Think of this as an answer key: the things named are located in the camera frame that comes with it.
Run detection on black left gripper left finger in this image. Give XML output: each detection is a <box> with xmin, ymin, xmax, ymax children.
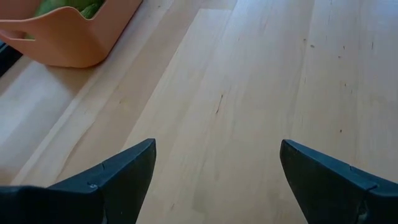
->
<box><xmin>0</xmin><ymin>138</ymin><xmax>156</xmax><ymax>224</ymax></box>

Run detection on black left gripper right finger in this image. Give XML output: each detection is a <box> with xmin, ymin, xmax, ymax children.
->
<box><xmin>279</xmin><ymin>139</ymin><xmax>398</xmax><ymax>224</ymax></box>

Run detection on green toy cucumber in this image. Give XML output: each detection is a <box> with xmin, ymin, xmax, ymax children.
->
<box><xmin>33</xmin><ymin>0</ymin><xmax>105</xmax><ymax>18</ymax></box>
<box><xmin>80</xmin><ymin>2</ymin><xmax>105</xmax><ymax>20</ymax></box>

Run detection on orange plastic basket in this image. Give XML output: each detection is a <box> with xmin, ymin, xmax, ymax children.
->
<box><xmin>0</xmin><ymin>0</ymin><xmax>144</xmax><ymax>69</ymax></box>

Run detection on black aluminium frame rail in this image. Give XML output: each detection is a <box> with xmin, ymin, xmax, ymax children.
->
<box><xmin>0</xmin><ymin>40</ymin><xmax>23</xmax><ymax>78</ymax></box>

